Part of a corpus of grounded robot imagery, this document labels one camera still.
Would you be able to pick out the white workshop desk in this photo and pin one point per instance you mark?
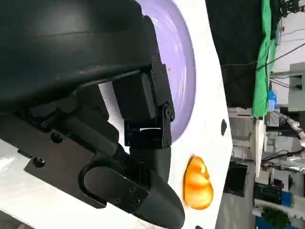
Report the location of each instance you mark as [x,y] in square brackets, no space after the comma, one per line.
[260,143]

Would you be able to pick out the black monitor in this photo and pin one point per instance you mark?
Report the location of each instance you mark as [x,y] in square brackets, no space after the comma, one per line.
[236,179]

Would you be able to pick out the green cloth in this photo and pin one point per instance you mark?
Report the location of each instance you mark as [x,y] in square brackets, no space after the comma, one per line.
[262,78]

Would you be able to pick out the lilac plate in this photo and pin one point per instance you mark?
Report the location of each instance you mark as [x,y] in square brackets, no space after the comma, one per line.
[177,59]

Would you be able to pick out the green plant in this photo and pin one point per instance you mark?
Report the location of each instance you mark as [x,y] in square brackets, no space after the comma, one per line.
[276,217]

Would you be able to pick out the black backdrop curtain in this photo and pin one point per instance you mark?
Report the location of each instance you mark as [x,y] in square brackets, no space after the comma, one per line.
[233,35]

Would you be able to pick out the blue container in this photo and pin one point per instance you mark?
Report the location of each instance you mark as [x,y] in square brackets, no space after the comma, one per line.
[272,99]

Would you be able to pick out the black equipment case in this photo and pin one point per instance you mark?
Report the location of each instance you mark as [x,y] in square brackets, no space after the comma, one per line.
[268,193]

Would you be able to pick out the orange and white bread roll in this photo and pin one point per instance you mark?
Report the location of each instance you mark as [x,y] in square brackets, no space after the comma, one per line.
[197,183]

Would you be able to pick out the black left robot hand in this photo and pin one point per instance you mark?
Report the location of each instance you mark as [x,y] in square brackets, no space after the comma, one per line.
[71,47]

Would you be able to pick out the black table grommet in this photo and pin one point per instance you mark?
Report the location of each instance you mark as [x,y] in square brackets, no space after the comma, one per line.
[223,127]

